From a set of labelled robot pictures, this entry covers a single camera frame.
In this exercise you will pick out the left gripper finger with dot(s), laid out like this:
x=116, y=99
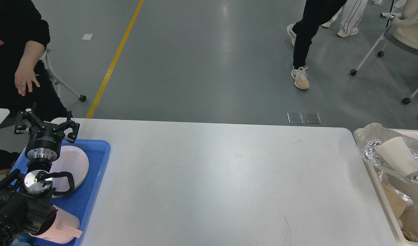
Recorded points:
x=67, y=130
x=27, y=121

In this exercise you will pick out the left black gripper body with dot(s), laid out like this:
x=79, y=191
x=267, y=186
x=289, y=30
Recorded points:
x=44, y=144

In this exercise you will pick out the pink plate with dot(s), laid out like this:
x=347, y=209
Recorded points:
x=74, y=160

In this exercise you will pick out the pink mug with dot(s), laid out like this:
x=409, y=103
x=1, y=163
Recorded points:
x=60, y=228

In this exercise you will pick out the foil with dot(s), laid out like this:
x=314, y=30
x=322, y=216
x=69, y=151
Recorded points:
x=370, y=137
x=399, y=202

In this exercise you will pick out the white paper cup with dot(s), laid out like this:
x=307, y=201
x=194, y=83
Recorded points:
x=398, y=156

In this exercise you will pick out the large brown paper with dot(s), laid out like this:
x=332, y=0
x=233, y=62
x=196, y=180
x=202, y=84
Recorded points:
x=409, y=236

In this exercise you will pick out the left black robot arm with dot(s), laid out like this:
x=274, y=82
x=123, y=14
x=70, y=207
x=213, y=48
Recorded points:
x=24, y=198

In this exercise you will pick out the seated person's hand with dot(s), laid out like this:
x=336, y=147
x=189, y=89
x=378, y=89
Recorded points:
x=24, y=79

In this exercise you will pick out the white chair left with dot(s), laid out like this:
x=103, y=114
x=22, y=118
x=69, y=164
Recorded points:
x=57, y=81

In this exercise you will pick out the blue plastic tray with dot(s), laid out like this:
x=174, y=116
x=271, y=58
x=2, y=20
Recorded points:
x=80, y=203

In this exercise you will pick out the seated person in black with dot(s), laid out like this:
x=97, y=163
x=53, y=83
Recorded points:
x=24, y=37

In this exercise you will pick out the grey floor plate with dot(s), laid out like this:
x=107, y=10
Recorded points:
x=295, y=118
x=312, y=118

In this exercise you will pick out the walking person black trousers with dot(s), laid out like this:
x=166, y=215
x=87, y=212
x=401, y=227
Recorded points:
x=315, y=13

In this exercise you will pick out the walking person white trousers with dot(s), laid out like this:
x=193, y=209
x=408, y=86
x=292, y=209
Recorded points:
x=352, y=13

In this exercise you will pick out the cream plastic bin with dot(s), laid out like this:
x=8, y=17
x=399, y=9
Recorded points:
x=409, y=218

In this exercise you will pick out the cream office chair right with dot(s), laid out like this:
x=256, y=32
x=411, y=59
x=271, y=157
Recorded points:
x=402, y=31

